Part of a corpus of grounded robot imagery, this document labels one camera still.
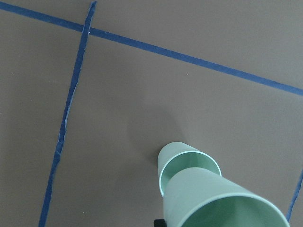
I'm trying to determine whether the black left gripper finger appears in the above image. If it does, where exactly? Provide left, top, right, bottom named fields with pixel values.
left=153, top=219, right=166, bottom=227

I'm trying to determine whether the mint green cup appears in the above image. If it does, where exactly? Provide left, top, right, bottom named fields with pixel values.
left=157, top=142, right=222, bottom=196
left=163, top=167, right=289, bottom=227

